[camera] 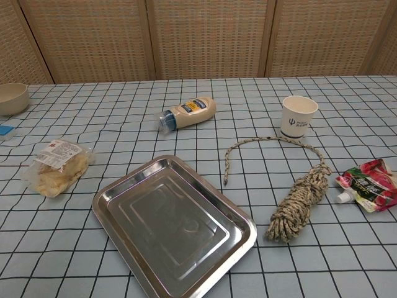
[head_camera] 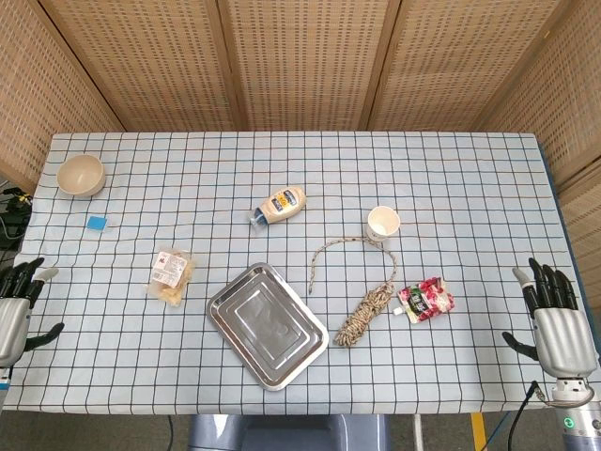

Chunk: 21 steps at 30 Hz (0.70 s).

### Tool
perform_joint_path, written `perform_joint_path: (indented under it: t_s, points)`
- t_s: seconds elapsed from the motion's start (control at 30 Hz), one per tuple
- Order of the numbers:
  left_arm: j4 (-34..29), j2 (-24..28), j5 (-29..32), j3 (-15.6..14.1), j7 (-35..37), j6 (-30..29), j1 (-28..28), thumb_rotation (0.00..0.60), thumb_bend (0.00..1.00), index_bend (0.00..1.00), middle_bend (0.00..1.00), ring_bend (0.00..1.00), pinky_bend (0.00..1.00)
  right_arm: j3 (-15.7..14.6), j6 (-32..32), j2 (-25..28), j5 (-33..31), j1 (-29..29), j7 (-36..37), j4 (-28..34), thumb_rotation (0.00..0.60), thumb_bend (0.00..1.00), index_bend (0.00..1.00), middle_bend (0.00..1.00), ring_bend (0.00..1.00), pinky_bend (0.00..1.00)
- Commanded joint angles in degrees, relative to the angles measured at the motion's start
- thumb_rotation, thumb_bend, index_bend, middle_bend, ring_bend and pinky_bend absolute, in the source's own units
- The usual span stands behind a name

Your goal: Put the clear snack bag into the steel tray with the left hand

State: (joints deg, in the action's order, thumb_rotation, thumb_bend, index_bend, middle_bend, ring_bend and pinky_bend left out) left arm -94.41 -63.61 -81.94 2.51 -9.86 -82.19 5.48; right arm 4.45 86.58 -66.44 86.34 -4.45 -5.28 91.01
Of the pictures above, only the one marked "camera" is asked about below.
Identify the red green spouted drink pouch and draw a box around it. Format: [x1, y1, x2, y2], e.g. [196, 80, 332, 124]
[335, 158, 397, 213]

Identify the blue checkered tablecloth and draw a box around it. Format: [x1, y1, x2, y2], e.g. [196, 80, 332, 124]
[0, 74, 397, 298]

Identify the clear bag of snacks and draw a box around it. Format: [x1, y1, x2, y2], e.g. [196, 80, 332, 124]
[20, 138, 96, 198]

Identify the woven rattan folding screen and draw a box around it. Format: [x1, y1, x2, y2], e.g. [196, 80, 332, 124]
[0, 0, 397, 86]

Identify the small blue lidded white box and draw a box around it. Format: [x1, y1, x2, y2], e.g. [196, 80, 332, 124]
[0, 125, 16, 142]

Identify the mayonnaise squeeze bottle blue cap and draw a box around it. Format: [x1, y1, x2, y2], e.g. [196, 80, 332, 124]
[154, 96, 216, 134]

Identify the coiled speckled beige rope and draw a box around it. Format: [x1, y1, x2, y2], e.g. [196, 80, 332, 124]
[223, 135, 332, 244]

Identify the white paper cup blue logo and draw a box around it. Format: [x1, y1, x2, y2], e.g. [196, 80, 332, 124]
[280, 95, 319, 140]

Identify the stainless steel rectangular tray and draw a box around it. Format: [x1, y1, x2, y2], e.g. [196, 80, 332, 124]
[92, 154, 257, 298]

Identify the beige round bowl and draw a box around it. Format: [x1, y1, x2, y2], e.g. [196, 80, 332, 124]
[0, 83, 30, 117]

